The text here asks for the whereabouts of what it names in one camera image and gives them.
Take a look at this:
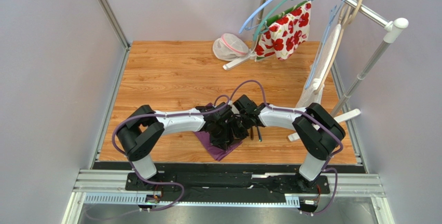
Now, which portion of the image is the metal clothes rack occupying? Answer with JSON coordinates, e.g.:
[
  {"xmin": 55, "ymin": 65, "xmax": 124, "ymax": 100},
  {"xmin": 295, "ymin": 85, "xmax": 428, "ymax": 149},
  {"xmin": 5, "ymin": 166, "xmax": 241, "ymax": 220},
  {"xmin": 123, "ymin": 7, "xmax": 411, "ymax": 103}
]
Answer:
[{"xmin": 223, "ymin": 0, "xmax": 409, "ymax": 123}]

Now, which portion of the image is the red poppy floral cloth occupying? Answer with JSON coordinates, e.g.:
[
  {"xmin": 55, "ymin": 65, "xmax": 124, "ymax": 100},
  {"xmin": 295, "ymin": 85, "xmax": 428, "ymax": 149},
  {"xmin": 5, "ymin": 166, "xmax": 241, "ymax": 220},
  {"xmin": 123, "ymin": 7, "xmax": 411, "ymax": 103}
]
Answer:
[{"xmin": 255, "ymin": 1, "xmax": 312, "ymax": 62}]

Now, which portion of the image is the blue thin wire hanger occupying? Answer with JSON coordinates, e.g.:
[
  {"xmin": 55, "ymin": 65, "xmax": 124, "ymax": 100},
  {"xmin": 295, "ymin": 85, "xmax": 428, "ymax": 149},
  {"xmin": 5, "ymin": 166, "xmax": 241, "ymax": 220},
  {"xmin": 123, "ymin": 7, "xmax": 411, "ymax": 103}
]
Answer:
[{"xmin": 304, "ymin": 0, "xmax": 345, "ymax": 89}]

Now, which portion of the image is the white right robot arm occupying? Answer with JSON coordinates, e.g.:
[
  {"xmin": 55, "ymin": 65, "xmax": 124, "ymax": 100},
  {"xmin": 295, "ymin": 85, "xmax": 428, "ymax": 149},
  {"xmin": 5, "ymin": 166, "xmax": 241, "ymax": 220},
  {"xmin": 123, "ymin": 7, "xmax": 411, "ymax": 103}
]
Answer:
[{"xmin": 233, "ymin": 95, "xmax": 346, "ymax": 182}]

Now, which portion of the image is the white mesh laundry bag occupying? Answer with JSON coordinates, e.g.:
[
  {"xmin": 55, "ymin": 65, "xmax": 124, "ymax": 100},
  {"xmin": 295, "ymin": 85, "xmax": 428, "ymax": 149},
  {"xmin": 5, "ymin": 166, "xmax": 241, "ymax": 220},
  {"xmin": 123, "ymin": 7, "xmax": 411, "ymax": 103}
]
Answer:
[{"xmin": 212, "ymin": 33, "xmax": 249, "ymax": 61}]

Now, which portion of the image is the white towel on hanger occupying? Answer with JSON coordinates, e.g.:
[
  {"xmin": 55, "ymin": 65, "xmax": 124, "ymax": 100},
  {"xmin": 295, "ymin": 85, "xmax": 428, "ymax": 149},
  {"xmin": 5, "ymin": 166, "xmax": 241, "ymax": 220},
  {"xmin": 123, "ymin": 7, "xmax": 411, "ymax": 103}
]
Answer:
[{"xmin": 296, "ymin": 24, "xmax": 342, "ymax": 108}]

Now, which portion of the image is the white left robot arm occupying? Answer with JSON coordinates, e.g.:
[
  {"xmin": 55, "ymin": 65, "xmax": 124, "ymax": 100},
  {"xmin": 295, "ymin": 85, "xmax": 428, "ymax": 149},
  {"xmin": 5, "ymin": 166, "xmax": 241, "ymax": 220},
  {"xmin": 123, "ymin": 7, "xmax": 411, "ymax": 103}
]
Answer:
[{"xmin": 112, "ymin": 103, "xmax": 242, "ymax": 179}]

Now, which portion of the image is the purple cloth napkin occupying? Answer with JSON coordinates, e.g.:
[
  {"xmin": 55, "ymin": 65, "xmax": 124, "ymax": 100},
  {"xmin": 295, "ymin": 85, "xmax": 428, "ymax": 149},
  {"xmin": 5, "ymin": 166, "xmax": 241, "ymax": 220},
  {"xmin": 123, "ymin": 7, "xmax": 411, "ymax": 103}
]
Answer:
[{"xmin": 194, "ymin": 111, "xmax": 242, "ymax": 161}]

